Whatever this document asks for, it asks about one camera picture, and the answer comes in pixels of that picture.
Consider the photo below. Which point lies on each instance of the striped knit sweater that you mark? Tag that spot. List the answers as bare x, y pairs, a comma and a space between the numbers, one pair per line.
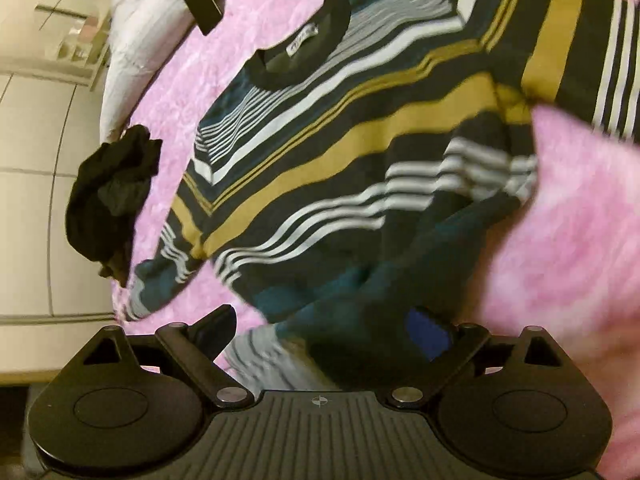
350, 160

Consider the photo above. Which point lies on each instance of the small shelf rack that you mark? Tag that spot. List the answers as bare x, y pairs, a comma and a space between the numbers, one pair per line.
75, 42

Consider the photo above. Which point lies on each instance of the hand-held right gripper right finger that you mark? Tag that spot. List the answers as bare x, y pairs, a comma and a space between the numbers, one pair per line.
425, 335

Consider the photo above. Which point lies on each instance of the pink fluffy blanket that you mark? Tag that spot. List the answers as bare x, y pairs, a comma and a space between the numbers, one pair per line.
575, 260

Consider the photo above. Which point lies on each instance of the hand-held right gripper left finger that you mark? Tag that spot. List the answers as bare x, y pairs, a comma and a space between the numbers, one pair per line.
222, 324

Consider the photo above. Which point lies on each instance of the black flat rectangular object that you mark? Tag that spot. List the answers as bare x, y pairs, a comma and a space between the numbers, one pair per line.
201, 5

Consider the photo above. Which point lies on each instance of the white pillow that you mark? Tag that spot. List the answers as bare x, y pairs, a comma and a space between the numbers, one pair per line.
145, 35

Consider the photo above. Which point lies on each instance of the crumpled black garment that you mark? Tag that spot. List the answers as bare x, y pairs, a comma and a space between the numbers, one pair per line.
110, 200

